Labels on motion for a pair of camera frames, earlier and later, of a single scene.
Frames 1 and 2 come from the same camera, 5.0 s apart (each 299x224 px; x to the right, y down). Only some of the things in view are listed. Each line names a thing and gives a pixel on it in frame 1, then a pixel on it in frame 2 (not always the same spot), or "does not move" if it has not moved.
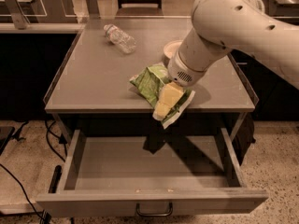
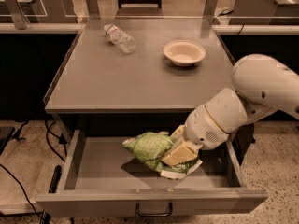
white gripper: [182, 70] -> [204, 127]
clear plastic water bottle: [121, 40] does not move
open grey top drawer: [105, 175] does not move
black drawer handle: [154, 215] does not move
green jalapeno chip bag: [151, 81] -> [150, 147]
